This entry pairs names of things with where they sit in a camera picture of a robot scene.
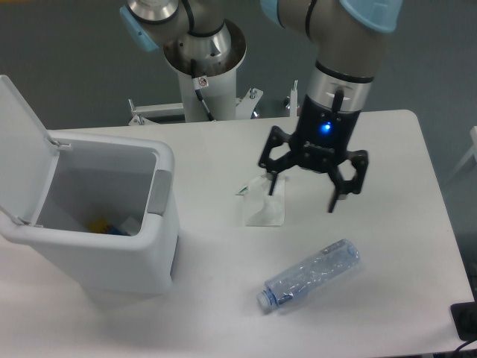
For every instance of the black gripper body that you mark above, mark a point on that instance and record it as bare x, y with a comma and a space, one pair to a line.
320, 140

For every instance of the white plastic trash can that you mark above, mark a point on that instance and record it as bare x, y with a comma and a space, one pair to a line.
53, 183

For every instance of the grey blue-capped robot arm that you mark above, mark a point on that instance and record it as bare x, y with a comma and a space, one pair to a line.
351, 37

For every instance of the clear plastic water bottle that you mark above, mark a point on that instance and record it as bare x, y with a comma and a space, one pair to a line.
294, 283

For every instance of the white furniture leg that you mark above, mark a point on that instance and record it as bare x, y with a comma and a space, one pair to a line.
469, 155

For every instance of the black device at edge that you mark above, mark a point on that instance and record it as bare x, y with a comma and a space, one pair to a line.
464, 317

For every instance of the yellow item inside bin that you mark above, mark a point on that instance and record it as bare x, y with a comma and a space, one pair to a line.
101, 226

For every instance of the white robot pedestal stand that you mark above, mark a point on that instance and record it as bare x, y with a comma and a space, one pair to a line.
206, 71

